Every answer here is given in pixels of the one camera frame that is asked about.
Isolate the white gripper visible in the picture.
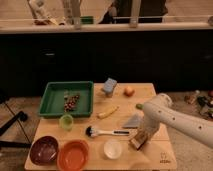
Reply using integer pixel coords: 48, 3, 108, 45
138, 116, 160, 142

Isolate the grey folded cloth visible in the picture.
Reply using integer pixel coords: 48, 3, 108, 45
123, 114, 142, 129

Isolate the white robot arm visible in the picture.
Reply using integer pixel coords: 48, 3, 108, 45
139, 93, 213, 148

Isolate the orange bowl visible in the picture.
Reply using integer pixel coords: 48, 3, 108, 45
57, 140, 89, 171

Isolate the yellow banana toy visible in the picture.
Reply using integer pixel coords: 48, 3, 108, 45
97, 106, 119, 119

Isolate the orange round fruit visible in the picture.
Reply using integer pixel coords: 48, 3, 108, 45
124, 86, 135, 97

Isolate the black tripod stand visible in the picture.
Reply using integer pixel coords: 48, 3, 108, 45
0, 89, 33, 150

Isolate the green plastic tray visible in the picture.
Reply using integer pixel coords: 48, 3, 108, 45
39, 81, 94, 118

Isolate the small green cup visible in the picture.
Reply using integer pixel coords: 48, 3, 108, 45
59, 114, 73, 131

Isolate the blue sponge block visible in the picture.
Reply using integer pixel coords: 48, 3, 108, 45
102, 78, 117, 97

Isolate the red grape bunch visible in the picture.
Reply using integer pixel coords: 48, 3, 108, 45
64, 94, 80, 112

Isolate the wooden felt eraser block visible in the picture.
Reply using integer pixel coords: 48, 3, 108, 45
130, 134, 148, 150

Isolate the small white bowl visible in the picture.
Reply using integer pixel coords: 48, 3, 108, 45
103, 139, 122, 159

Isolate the dark purple bowl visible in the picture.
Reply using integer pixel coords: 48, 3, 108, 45
29, 136, 59, 166

